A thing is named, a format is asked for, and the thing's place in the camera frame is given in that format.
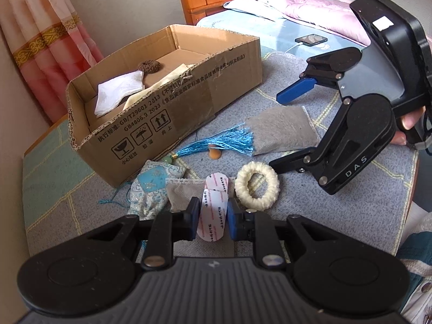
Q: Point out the blue patterned sachet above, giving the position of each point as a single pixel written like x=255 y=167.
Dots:
x=152 y=182

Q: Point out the light blue floral pillow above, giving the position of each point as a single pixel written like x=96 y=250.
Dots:
x=236 y=5

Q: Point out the cream hair scrunchie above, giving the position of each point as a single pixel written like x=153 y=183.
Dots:
x=241 y=185

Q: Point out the large grey fabric pouch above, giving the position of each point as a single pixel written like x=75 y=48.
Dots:
x=283 y=128

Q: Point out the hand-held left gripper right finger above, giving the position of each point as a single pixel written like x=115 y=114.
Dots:
x=233 y=221

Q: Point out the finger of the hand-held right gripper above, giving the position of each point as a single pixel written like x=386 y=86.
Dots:
x=297 y=89
x=293 y=163

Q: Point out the wooden table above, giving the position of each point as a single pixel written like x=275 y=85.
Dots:
x=40 y=138

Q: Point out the small grey lace-edged pouch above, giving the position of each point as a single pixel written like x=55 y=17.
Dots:
x=179 y=192

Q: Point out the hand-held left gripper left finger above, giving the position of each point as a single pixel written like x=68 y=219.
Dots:
x=193 y=217

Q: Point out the person's clothing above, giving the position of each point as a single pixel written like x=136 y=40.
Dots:
x=416 y=253

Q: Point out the white cloth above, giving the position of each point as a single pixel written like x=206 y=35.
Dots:
x=118 y=91

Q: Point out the brown cardboard box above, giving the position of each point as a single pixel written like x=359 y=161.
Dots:
x=162 y=118

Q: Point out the pale yellow cloth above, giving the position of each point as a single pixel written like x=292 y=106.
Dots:
x=168 y=77

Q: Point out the small orange disc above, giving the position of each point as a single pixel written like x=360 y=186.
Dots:
x=215 y=153

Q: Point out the blue tassel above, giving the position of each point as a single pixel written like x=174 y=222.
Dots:
x=222 y=140

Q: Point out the person's right hand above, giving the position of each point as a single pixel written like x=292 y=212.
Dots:
x=408 y=121

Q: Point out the blue floral bed sheet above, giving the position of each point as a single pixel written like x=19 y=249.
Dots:
x=263 y=30

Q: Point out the brown hair scrunchie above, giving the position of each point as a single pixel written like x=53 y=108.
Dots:
x=141 y=67

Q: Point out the black smartphone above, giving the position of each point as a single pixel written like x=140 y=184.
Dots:
x=310 y=39

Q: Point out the pink striped curtain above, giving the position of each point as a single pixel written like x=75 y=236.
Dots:
x=44 y=40

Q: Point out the white oval adhesive patch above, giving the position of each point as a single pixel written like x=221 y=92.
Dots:
x=217 y=184
x=211 y=219

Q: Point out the pink floral quilt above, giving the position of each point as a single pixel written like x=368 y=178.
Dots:
x=310 y=6

